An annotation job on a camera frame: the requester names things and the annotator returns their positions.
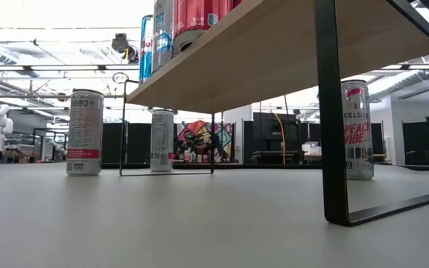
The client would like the white box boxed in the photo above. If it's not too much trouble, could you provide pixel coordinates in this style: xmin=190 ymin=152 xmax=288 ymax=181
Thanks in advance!
xmin=302 ymin=141 xmax=322 ymax=156

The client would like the black partition panel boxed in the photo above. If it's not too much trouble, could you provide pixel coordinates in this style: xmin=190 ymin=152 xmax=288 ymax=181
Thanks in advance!
xmin=102 ymin=121 xmax=152 ymax=165
xmin=243 ymin=111 xmax=322 ymax=165

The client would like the black cabinet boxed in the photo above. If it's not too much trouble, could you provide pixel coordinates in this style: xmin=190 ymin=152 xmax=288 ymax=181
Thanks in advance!
xmin=401 ymin=115 xmax=429 ymax=167

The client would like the colourful patterned wall panel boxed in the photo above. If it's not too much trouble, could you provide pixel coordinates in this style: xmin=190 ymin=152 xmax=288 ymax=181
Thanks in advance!
xmin=176 ymin=119 xmax=235 ymax=164

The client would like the wooden shelf with black legs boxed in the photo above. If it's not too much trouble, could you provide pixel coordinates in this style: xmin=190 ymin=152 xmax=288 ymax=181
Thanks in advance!
xmin=119 ymin=0 xmax=429 ymax=227

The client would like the black ceiling-mounted device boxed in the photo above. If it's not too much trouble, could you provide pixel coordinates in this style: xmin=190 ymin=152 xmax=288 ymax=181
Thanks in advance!
xmin=110 ymin=32 xmax=140 ymax=64

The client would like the white Celsius Peach Vibe can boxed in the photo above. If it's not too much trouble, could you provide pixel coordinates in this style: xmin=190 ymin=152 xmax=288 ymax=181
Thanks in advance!
xmin=340 ymin=79 xmax=376 ymax=182

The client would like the yellow hanging cable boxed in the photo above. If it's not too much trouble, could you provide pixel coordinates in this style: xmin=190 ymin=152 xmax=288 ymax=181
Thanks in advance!
xmin=273 ymin=112 xmax=287 ymax=166

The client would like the blue silver Red Bull can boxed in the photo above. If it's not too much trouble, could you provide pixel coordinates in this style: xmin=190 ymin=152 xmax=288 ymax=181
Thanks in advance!
xmin=139 ymin=14 xmax=155 ymax=85

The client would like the silver blue Celsius can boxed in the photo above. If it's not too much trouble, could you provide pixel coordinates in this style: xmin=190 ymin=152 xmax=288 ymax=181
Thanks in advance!
xmin=151 ymin=0 xmax=175 ymax=74

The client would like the white can with pink band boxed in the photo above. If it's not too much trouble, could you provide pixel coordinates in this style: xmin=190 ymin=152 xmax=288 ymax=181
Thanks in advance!
xmin=66 ymin=88 xmax=105 ymax=177
xmin=150 ymin=109 xmax=175 ymax=173

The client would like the black metal rig frame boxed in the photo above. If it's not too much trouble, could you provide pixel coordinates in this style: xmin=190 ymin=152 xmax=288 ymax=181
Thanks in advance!
xmin=101 ymin=162 xmax=429 ymax=172

